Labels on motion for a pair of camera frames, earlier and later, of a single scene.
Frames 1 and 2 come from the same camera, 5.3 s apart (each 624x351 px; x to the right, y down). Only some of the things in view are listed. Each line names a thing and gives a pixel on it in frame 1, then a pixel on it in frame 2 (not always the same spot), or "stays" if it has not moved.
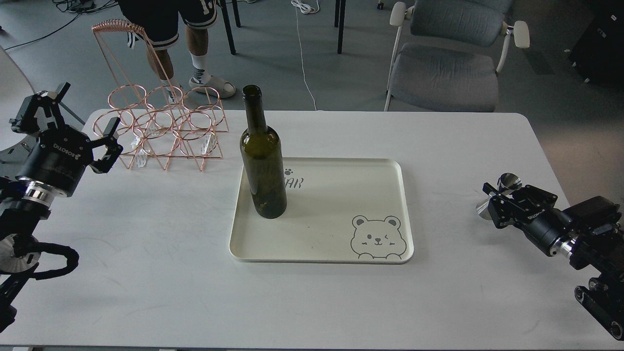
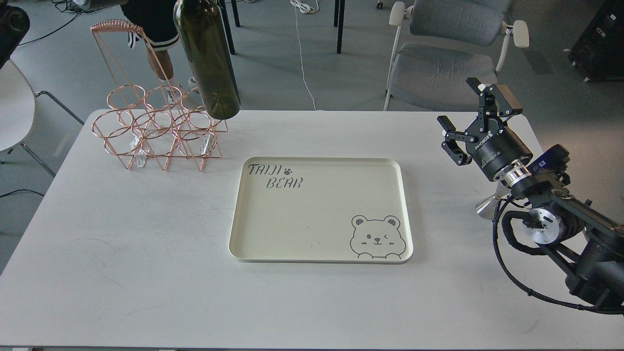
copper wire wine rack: x=148 y=116 stays
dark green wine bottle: x=263 y=160 to x=200 y=31
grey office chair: x=460 y=47 stays
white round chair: x=15 y=87 stays
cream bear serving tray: x=344 y=210 stays
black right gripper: x=535 y=216 to x=493 y=146
